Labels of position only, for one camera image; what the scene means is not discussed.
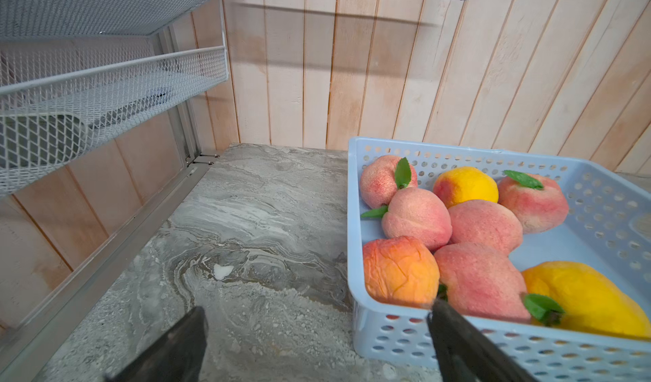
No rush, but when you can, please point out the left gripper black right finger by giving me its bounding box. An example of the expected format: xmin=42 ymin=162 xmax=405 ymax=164
xmin=427 ymin=299 xmax=536 ymax=382

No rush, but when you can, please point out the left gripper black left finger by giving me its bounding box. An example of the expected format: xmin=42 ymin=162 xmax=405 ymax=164
xmin=105 ymin=307 xmax=208 ymax=382

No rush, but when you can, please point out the large pink peach front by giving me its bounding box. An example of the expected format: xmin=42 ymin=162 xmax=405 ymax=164
xmin=434 ymin=243 xmax=531 ymax=324

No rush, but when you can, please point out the orange peach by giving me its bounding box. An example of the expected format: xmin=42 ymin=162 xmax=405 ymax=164
xmin=362 ymin=236 xmax=440 ymax=308

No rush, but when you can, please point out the yellow red peach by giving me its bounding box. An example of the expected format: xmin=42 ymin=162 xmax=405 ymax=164
xmin=432 ymin=167 xmax=498 ymax=208

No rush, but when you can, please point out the pink peach centre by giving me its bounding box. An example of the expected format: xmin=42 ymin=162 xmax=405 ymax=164
xmin=449 ymin=200 xmax=524 ymax=256

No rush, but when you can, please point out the pink peach with leaf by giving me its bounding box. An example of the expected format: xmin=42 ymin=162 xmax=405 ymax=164
xmin=360 ymin=187 xmax=453 ymax=251

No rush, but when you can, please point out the pink peach back right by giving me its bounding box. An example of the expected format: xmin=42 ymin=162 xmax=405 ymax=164
xmin=498 ymin=170 xmax=569 ymax=234

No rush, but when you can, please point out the pink peach back left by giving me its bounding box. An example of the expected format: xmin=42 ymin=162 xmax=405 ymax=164
xmin=359 ymin=155 xmax=401 ymax=209

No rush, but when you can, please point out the yellow mango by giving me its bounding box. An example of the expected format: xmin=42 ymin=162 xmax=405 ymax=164
xmin=522 ymin=261 xmax=650 ymax=340

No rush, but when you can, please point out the light blue plastic basket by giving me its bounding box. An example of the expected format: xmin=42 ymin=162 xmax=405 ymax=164
xmin=348 ymin=137 xmax=650 ymax=381

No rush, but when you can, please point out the white wire mesh shelf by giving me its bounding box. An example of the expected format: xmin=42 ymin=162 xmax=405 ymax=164
xmin=1 ymin=0 xmax=229 ymax=196

